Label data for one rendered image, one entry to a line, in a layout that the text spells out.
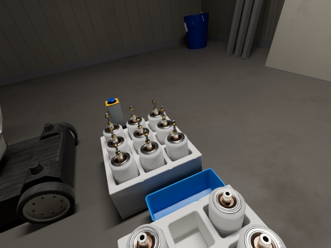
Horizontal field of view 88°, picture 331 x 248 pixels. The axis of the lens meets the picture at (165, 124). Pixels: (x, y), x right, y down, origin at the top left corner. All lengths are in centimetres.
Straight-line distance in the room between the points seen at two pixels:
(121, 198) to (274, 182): 66
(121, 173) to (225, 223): 38
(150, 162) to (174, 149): 11
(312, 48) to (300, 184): 141
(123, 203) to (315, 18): 204
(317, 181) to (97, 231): 95
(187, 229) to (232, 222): 19
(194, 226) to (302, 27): 195
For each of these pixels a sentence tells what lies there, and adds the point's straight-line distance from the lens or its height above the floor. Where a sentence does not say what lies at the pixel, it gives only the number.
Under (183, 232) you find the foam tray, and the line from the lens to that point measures 68.
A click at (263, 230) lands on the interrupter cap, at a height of 25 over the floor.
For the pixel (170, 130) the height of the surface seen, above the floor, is 24.
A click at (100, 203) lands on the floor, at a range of 93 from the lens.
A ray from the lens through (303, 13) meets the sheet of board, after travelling 220.
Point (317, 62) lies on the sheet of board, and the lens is 208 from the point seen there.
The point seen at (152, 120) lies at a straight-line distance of 88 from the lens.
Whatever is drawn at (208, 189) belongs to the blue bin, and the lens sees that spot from 85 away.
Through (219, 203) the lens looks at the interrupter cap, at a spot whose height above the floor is 25.
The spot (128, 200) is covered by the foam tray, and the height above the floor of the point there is 11.
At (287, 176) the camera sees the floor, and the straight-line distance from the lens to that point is 98.
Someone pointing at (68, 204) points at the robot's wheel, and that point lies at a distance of 91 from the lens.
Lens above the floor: 70
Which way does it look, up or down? 34 degrees down
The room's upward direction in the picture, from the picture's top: 10 degrees counter-clockwise
